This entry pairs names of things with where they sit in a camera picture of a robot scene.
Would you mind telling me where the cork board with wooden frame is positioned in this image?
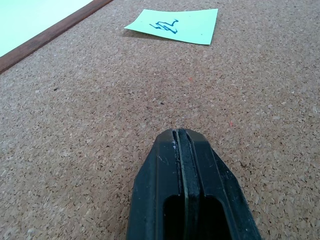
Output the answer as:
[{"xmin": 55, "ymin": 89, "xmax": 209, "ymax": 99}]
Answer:
[{"xmin": 0, "ymin": 0, "xmax": 320, "ymax": 240}]

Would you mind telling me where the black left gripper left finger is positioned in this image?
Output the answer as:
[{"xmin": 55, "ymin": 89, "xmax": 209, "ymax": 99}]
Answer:
[{"xmin": 125, "ymin": 128, "xmax": 188, "ymax": 240}]

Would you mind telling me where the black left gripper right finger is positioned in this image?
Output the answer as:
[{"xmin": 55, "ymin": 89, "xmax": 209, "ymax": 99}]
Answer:
[{"xmin": 176, "ymin": 128, "xmax": 262, "ymax": 240}]

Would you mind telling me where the green sticky note with scribble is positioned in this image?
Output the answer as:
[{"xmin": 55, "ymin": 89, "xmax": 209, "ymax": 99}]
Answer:
[{"xmin": 123, "ymin": 8, "xmax": 219, "ymax": 46}]

